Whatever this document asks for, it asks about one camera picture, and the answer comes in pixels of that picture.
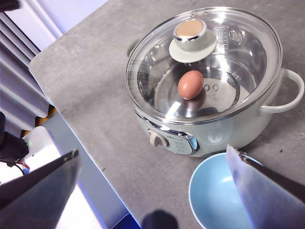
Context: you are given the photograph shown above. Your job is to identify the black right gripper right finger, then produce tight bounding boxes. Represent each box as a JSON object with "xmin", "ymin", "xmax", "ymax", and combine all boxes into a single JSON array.
[{"xmin": 225, "ymin": 144, "xmax": 305, "ymax": 229}]

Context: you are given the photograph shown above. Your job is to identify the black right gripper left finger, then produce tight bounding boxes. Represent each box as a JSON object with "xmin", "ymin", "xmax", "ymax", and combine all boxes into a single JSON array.
[{"xmin": 0, "ymin": 149, "xmax": 81, "ymax": 229}]

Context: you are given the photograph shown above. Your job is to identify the brown egg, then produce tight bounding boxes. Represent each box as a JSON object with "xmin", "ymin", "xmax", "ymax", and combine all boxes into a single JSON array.
[{"xmin": 177, "ymin": 70, "xmax": 205, "ymax": 100}]

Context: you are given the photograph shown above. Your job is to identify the glass lid with green knob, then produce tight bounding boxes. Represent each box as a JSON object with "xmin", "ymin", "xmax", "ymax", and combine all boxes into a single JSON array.
[{"xmin": 125, "ymin": 6, "xmax": 284, "ymax": 125}]

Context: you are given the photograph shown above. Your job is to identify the pale green electric steamer pot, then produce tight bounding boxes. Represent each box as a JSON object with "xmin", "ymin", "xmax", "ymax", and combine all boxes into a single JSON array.
[{"xmin": 125, "ymin": 6, "xmax": 305, "ymax": 158}]

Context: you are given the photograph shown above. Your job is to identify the white equipment box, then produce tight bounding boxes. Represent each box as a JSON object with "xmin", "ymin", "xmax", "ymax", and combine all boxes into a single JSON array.
[{"xmin": 22, "ymin": 125, "xmax": 63, "ymax": 174}]

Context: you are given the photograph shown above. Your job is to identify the blue ribbed bowl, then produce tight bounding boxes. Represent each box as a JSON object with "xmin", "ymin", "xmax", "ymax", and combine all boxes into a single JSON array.
[{"xmin": 188, "ymin": 152, "xmax": 264, "ymax": 229}]

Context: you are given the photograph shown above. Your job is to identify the black device with wires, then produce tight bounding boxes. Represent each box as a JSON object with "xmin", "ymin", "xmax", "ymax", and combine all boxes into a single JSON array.
[{"xmin": 0, "ymin": 111, "xmax": 31, "ymax": 169}]

